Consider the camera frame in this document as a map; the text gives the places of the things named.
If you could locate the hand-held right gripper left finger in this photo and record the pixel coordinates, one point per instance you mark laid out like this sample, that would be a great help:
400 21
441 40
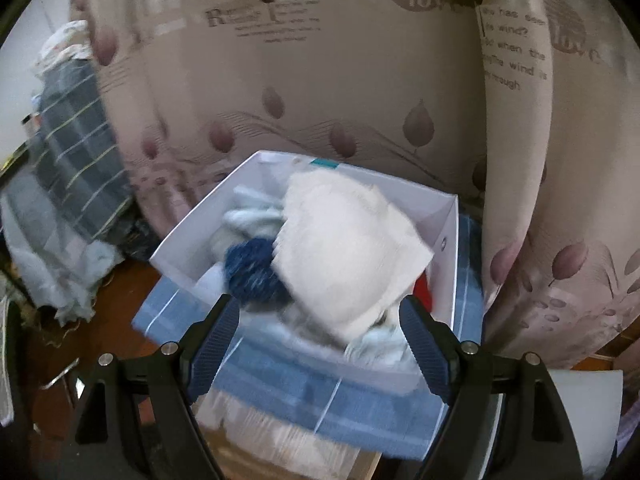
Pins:
215 345

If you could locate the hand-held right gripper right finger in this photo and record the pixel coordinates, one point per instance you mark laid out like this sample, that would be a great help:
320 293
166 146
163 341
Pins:
430 345

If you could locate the red underwear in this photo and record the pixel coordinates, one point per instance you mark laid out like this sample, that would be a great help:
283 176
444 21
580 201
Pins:
424 292

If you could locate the white storage box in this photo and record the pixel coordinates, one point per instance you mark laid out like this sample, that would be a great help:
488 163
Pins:
200 225

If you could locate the white ribbed garment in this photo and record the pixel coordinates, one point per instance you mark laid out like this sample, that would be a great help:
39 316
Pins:
345 250

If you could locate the light blue garment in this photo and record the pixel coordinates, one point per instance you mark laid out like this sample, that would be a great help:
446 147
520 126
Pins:
250 220

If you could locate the dark blue speckled underwear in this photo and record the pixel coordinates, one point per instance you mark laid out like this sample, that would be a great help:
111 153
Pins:
255 270

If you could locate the brown wooden nightstand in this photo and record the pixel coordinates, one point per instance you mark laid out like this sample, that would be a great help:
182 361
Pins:
125 300

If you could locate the white panel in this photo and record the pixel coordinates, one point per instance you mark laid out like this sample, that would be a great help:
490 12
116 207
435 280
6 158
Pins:
590 420

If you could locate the white patterned cloth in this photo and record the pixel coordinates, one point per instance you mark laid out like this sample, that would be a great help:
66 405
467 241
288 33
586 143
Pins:
45 270

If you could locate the blue checked blanket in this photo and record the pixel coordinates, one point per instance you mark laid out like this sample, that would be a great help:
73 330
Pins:
75 160

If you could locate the leaf print curtain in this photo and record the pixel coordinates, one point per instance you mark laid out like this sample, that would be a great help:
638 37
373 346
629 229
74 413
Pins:
325 85

